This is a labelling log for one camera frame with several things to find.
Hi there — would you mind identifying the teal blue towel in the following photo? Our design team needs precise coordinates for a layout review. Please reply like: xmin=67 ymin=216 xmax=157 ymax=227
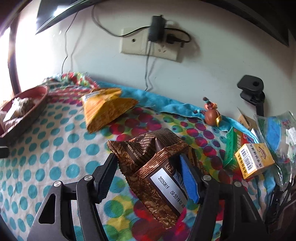
xmin=97 ymin=81 xmax=280 ymax=200

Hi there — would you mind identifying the green medicine box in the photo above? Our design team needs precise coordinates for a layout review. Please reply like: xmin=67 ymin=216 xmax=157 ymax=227
xmin=223 ymin=127 xmax=254 ymax=175

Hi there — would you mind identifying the white wall socket plate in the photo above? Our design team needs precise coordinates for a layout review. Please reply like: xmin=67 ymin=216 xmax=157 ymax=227
xmin=119 ymin=29 xmax=181 ymax=61

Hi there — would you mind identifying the clear plastic bag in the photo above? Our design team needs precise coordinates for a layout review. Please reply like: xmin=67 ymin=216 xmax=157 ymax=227
xmin=254 ymin=111 xmax=295 ymax=191

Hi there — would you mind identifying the brown snack bag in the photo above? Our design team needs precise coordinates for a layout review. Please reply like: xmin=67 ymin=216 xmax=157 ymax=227
xmin=106 ymin=127 xmax=206 ymax=230

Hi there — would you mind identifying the yellow grey rope knot ball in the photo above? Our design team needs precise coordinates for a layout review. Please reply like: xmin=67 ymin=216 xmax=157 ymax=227
xmin=13 ymin=97 xmax=35 ymax=117

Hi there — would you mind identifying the black clamp mount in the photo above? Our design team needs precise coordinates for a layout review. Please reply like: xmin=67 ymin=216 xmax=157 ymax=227
xmin=237 ymin=75 xmax=265 ymax=116

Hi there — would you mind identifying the black power cable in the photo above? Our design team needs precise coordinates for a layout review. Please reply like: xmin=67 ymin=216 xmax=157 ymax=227
xmin=91 ymin=4 xmax=192 ymax=92

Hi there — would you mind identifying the round red tray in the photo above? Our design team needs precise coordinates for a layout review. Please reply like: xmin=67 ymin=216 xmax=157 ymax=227
xmin=1 ymin=85 xmax=49 ymax=146

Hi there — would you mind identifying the black power adapter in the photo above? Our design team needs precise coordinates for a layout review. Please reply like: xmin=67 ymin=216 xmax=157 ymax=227
xmin=148 ymin=15 xmax=166 ymax=42

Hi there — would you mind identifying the black monitor edge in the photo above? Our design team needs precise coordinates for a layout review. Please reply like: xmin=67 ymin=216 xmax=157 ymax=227
xmin=36 ymin=0 xmax=105 ymax=34

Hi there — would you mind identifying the polka dot cloth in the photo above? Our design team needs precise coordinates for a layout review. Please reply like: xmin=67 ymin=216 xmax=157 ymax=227
xmin=1 ymin=81 xmax=270 ymax=240

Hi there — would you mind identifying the yellow snack bag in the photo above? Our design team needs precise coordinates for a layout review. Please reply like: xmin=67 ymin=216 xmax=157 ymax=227
xmin=81 ymin=88 xmax=138 ymax=133

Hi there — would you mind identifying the thin black wall cable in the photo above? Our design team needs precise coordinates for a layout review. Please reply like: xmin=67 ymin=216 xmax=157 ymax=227
xmin=61 ymin=11 xmax=79 ymax=75

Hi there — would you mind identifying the small brown figurine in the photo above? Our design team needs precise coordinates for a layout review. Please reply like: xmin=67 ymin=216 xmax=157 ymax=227
xmin=193 ymin=97 xmax=222 ymax=127

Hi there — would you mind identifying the brown cardboard box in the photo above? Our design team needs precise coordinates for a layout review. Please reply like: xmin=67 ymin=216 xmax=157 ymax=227
xmin=238 ymin=108 xmax=257 ymax=131

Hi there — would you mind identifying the yellow barcode box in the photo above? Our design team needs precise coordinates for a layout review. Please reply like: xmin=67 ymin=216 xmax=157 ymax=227
xmin=235 ymin=143 xmax=275 ymax=180

